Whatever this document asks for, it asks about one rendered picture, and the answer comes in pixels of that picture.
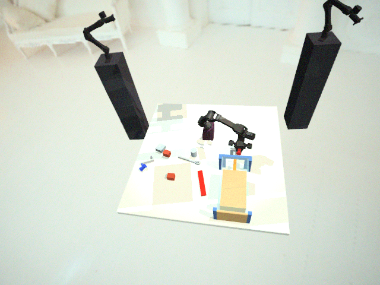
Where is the orange block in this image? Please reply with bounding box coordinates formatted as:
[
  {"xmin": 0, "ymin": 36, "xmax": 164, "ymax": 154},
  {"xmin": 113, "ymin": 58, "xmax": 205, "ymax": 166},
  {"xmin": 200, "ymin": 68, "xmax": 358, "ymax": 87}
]
[
  {"xmin": 167, "ymin": 173, "xmax": 175, "ymax": 181},
  {"xmin": 163, "ymin": 150, "xmax": 171, "ymax": 158}
]

